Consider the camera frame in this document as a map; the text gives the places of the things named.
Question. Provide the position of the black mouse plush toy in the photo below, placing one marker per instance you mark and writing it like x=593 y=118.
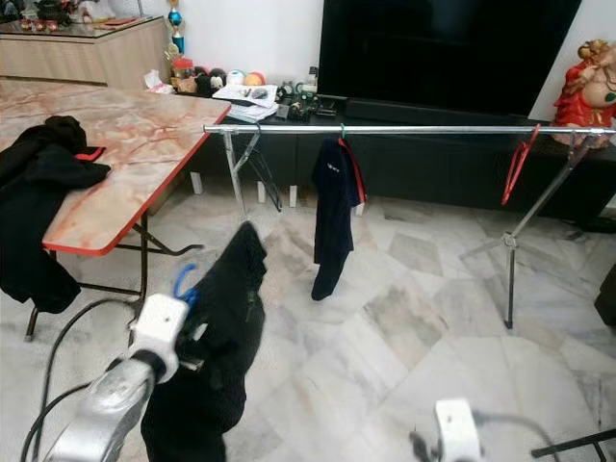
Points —
x=212 y=82

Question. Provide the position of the black shirt with red trim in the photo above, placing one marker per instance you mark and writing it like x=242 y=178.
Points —
x=43 y=231

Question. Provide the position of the plain black garment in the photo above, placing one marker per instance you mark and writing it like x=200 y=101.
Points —
x=231 y=318

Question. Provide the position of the white paper stack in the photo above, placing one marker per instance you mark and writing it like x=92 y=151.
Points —
x=245 y=98

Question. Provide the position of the black television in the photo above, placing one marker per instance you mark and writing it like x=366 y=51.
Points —
x=443 y=53

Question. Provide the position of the green hanger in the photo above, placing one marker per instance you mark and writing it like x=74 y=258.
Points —
x=343 y=131

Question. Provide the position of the blue gold trophy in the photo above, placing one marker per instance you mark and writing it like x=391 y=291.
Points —
x=175 y=40

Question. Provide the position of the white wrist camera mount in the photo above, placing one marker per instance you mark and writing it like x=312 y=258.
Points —
x=457 y=433
x=162 y=327

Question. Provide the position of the silver metal clothes rack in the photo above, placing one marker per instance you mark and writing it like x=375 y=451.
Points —
x=423 y=130

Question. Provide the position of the black tape dispenser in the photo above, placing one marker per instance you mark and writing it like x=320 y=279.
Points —
x=298 y=107

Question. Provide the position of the white blue ball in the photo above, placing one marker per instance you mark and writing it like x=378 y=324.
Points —
x=236 y=78

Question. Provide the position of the orange red ball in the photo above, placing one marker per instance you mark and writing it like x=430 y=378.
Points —
x=254 y=79

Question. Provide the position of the red lidded jar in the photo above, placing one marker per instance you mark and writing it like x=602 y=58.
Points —
x=183 y=74

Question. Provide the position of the dark thin hanger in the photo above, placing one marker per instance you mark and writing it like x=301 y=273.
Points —
x=277 y=202

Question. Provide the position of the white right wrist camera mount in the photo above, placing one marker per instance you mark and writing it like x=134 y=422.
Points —
x=457 y=433

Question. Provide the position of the red flat box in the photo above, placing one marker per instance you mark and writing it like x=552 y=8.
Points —
x=118 y=21

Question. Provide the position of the black soundbar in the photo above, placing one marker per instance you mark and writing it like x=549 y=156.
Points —
x=433 y=111

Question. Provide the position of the red plastic hanger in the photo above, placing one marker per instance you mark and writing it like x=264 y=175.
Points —
x=506 y=191

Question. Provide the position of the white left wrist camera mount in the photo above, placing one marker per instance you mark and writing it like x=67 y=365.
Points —
x=162 y=327

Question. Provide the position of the beige wooden sideboard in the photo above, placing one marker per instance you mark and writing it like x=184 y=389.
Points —
x=77 y=58

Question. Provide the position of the dark bronze ornament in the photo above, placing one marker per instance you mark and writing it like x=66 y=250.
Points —
x=53 y=13

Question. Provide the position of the black TV console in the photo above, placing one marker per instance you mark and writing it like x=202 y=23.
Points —
x=433 y=168

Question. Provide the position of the pink tissue box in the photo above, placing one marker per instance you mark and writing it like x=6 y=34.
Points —
x=158 y=83

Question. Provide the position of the blue plastic hanger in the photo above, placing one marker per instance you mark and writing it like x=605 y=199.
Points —
x=181 y=284

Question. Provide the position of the navy shirt with red trim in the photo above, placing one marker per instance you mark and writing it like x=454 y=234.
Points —
x=335 y=207

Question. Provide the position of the red laughing Buddha statue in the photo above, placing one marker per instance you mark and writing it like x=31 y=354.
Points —
x=582 y=96

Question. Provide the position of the marble top folding table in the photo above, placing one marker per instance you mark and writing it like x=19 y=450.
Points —
x=154 y=135

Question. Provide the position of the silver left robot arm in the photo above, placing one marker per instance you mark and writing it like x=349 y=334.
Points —
x=106 y=414

